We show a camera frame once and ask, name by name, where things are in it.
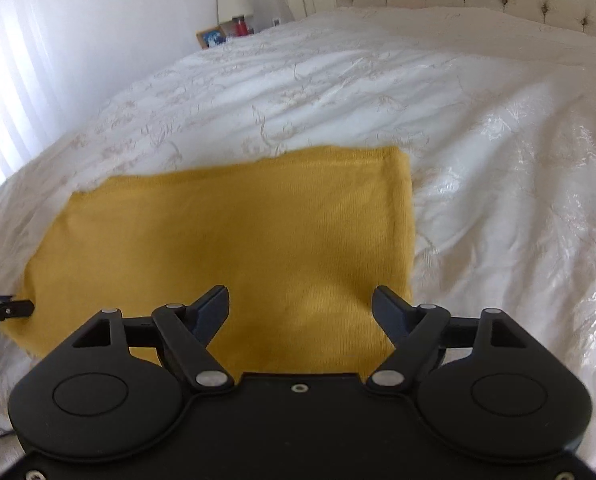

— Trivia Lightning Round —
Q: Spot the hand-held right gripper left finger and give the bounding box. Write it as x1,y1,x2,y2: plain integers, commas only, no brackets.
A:
71,285,235,391

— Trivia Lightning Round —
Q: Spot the white curtain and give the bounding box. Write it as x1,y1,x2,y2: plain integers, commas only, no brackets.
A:
0,0,99,201

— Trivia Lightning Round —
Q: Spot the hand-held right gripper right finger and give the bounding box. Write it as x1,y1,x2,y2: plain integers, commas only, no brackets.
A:
365,285,531,394

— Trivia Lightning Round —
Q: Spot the wooden picture frame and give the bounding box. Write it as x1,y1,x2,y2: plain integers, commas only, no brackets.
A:
196,25,227,50

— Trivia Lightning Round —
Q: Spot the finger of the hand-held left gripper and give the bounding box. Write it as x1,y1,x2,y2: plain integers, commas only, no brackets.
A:
0,295,35,319

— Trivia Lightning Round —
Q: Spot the yellow knit sweater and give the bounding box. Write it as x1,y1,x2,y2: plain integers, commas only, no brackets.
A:
0,145,416,377

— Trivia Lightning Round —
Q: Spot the white table lamp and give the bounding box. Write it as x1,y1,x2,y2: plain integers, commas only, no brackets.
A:
216,0,255,26

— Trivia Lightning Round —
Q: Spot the white embroidered bedspread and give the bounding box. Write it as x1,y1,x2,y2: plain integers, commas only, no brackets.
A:
0,6,596,461

